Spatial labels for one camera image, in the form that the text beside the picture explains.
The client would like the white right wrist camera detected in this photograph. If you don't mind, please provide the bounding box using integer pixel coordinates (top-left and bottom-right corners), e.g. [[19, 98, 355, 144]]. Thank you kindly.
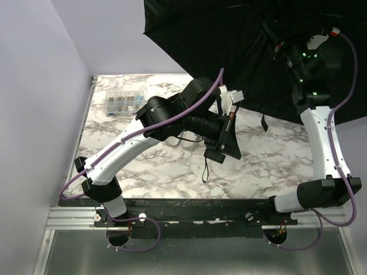
[[307, 27, 340, 50]]

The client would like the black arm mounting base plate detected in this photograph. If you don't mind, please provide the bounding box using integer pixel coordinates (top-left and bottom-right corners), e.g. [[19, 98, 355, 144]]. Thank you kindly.
[[94, 197, 299, 238]]

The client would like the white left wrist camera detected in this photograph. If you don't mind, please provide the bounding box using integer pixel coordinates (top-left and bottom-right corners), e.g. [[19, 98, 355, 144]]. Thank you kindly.
[[219, 85, 244, 115]]

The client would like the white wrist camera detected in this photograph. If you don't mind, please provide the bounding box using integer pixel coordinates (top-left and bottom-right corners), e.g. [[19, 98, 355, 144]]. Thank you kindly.
[[307, 27, 340, 50], [219, 85, 244, 115]]

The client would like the beige zippered umbrella case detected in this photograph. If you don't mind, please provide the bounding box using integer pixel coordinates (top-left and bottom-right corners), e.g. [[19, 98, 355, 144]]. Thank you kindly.
[[164, 136, 204, 150]]

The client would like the black umbrella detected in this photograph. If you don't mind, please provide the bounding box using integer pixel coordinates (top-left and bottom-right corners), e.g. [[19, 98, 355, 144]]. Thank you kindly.
[[143, 1, 366, 124]]

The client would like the clear plastic screw organizer box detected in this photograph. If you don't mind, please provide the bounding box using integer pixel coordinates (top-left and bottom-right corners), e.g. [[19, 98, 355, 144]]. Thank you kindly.
[[104, 91, 146, 116]]

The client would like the aluminium front rail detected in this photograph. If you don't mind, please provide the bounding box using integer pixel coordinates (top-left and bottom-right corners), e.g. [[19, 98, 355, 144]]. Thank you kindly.
[[45, 207, 128, 231]]

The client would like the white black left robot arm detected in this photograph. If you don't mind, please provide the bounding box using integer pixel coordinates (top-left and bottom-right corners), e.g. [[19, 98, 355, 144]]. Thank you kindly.
[[75, 77, 244, 218]]

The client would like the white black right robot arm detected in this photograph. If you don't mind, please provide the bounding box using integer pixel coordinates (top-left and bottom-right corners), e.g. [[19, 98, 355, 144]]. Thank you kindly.
[[274, 37, 361, 213]]

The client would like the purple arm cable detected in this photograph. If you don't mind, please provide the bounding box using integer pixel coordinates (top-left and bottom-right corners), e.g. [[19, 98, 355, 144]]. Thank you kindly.
[[58, 68, 226, 200], [311, 28, 359, 227]]

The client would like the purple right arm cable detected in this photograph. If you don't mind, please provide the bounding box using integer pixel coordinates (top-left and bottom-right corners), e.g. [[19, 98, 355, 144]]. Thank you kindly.
[[311, 28, 359, 227]]

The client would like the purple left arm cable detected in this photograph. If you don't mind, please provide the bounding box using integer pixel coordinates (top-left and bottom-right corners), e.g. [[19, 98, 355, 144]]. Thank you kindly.
[[58, 68, 226, 200]]

